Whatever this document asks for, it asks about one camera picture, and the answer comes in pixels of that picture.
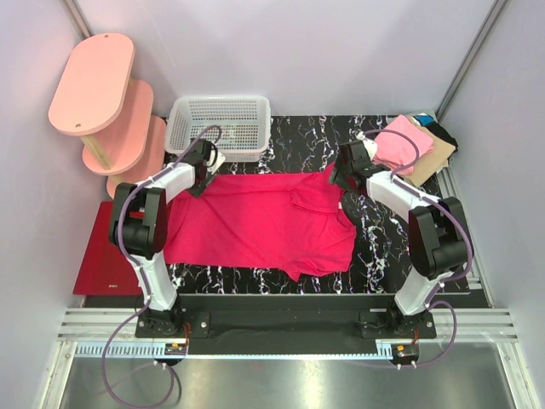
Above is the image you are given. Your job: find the magenta t shirt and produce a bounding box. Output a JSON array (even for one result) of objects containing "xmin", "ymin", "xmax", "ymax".
[{"xmin": 164, "ymin": 166, "xmax": 357, "ymax": 281}]

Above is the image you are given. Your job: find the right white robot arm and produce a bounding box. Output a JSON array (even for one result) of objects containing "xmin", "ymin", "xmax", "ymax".
[{"xmin": 330, "ymin": 141, "xmax": 473, "ymax": 338}]

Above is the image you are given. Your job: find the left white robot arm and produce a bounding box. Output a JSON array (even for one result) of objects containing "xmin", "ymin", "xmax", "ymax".
[{"xmin": 108, "ymin": 139, "xmax": 225, "ymax": 337}]

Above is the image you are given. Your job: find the folded pink t shirt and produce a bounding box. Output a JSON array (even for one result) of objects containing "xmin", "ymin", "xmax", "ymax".
[{"xmin": 373, "ymin": 115, "xmax": 433, "ymax": 176}]

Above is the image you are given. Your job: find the white plastic basket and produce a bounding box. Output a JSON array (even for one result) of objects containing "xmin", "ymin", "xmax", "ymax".
[{"xmin": 164, "ymin": 96, "xmax": 272, "ymax": 163}]

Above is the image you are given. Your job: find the folded beige t shirt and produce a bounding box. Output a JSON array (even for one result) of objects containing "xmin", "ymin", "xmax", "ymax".
[{"xmin": 404, "ymin": 129, "xmax": 456, "ymax": 187}]

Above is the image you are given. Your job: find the folded blue white garment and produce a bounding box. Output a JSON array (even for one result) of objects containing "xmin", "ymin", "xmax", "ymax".
[{"xmin": 409, "ymin": 112, "xmax": 437, "ymax": 127}]

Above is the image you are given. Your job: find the folded black t shirt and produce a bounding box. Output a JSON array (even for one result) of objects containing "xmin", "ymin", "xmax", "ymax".
[{"xmin": 425, "ymin": 121, "xmax": 459, "ymax": 152}]

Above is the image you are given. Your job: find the black marble pattern mat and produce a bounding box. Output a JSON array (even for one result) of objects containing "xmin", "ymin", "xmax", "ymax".
[{"xmin": 159, "ymin": 114, "xmax": 472, "ymax": 296}]

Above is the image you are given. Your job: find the pink three-tier shelf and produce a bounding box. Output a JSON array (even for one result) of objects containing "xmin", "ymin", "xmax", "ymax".
[{"xmin": 48, "ymin": 32, "xmax": 166, "ymax": 196}]

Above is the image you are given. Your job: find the red box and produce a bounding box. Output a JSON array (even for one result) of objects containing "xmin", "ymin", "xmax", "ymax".
[{"xmin": 72, "ymin": 201, "xmax": 142, "ymax": 296}]

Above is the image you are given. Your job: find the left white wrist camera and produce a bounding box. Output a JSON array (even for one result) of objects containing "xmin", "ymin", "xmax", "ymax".
[{"xmin": 206, "ymin": 145, "xmax": 226, "ymax": 174}]

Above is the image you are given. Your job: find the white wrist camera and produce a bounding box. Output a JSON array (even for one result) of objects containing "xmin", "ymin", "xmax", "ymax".
[
  {"xmin": 206, "ymin": 145, "xmax": 226, "ymax": 174},
  {"xmin": 356, "ymin": 131, "xmax": 378, "ymax": 160}
]

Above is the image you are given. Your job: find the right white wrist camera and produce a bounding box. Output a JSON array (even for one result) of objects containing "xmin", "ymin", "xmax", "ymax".
[{"xmin": 356, "ymin": 131, "xmax": 378, "ymax": 160}]

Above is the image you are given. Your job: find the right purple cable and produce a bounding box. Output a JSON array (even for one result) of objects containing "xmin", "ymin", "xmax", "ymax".
[{"xmin": 355, "ymin": 129, "xmax": 475, "ymax": 368}]

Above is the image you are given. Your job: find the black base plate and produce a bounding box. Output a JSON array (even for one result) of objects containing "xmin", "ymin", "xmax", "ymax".
[{"xmin": 135, "ymin": 294, "xmax": 437, "ymax": 340}]

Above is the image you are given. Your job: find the aluminium rail frame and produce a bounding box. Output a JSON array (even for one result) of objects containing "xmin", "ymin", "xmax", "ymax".
[{"xmin": 42, "ymin": 170, "xmax": 542, "ymax": 409}]

